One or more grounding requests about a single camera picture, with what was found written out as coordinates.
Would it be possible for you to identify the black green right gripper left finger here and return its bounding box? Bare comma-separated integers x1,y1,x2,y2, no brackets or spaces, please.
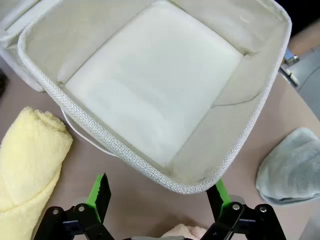
33,172,113,240

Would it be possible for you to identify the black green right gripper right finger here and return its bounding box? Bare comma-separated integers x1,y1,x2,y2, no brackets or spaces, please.
199,178,287,240

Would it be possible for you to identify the pink towel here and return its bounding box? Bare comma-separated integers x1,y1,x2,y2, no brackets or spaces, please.
162,223,208,240

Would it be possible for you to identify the yellow towel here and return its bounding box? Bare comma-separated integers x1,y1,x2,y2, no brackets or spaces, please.
0,106,74,240

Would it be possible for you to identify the person left forearm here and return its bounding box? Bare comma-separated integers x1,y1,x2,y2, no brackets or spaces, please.
289,23,320,57

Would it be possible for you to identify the cream fabric storage basket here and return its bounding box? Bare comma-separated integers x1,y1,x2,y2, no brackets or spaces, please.
16,0,293,196
0,0,62,92

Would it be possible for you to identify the pale blue grey towel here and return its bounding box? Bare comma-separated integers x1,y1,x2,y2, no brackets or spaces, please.
255,127,320,206

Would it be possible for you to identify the person in black polo shirt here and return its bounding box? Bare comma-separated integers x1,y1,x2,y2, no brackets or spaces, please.
271,0,320,38

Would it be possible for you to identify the silver metal table bracket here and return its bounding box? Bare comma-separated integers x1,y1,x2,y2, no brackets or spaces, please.
279,47,301,87

